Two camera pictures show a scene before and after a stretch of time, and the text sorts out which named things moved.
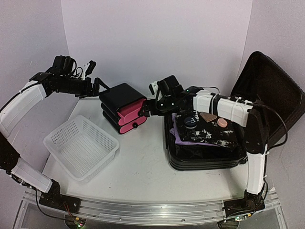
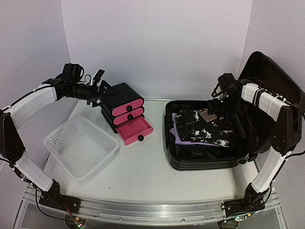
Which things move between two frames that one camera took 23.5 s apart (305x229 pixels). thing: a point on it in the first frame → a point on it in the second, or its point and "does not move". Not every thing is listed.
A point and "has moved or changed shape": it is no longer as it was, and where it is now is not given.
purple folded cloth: (173, 130) does not move
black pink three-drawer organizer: (120, 105) has moved or changed shape
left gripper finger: (97, 82) → (106, 90)
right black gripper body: (158, 110) → (226, 106)
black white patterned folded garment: (193, 126) does not move
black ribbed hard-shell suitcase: (262, 81) does not move
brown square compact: (208, 117) does not move
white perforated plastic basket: (82, 148) does not move
